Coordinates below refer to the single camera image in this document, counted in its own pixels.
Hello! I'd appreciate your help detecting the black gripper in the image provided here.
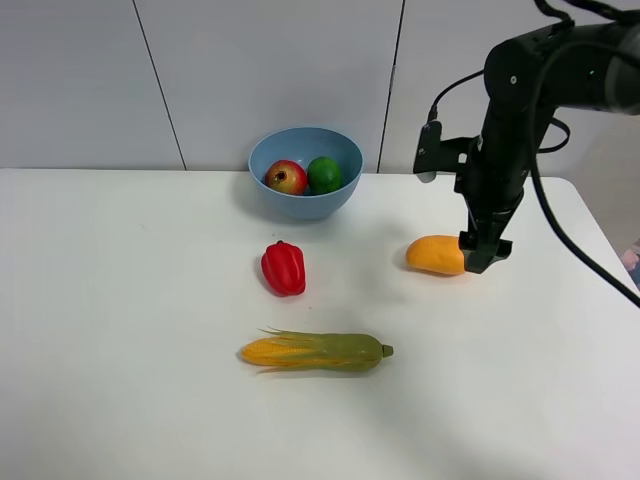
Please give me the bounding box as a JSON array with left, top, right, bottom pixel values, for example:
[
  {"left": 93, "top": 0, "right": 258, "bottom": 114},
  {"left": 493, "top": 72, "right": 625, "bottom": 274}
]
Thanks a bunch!
[{"left": 455, "top": 135, "right": 529, "bottom": 274}]

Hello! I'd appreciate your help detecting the green lime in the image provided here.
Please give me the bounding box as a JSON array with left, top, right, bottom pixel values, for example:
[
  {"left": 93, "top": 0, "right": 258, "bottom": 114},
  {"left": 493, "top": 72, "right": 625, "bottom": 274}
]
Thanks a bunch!
[{"left": 307, "top": 156, "right": 343, "bottom": 195}]

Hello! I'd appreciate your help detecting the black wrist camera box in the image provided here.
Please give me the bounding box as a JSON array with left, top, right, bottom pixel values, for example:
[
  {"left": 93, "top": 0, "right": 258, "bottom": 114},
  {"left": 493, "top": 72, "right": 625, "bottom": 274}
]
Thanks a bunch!
[{"left": 413, "top": 120, "right": 478, "bottom": 183}]

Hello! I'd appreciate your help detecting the black cable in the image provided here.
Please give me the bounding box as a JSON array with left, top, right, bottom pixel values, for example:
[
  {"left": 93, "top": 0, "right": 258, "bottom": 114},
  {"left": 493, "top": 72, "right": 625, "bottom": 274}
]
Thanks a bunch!
[{"left": 427, "top": 0, "right": 640, "bottom": 307}]

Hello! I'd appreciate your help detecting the blue plastic bowl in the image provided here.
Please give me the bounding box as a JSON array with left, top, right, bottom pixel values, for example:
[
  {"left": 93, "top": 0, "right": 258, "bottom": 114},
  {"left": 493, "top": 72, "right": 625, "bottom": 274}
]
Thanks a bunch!
[{"left": 248, "top": 126, "right": 364, "bottom": 220}]

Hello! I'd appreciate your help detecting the orange yellow mango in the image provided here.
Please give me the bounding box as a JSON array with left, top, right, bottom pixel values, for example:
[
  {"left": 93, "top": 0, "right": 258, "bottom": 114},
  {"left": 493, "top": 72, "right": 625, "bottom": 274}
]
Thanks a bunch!
[{"left": 405, "top": 235, "right": 465, "bottom": 276}]

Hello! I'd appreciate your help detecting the red pomegranate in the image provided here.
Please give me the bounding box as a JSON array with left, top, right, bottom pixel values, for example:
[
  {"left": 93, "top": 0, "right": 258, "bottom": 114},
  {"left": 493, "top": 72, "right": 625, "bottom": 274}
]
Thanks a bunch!
[{"left": 264, "top": 160, "right": 308, "bottom": 195}]

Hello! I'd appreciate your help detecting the red bell pepper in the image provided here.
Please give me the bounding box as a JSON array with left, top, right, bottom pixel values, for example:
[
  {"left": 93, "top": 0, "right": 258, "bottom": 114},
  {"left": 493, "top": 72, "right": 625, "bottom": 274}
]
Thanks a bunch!
[{"left": 260, "top": 240, "right": 306, "bottom": 296}]

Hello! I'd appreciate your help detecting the corn cob with husk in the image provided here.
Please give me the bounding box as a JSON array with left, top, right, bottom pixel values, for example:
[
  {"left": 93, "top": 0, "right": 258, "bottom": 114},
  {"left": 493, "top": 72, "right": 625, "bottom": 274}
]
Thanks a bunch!
[{"left": 239, "top": 329, "right": 394, "bottom": 373}]

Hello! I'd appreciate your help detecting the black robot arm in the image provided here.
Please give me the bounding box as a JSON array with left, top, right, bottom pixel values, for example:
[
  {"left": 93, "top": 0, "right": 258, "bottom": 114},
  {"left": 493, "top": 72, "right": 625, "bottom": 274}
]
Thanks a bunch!
[{"left": 455, "top": 1, "right": 639, "bottom": 273}]

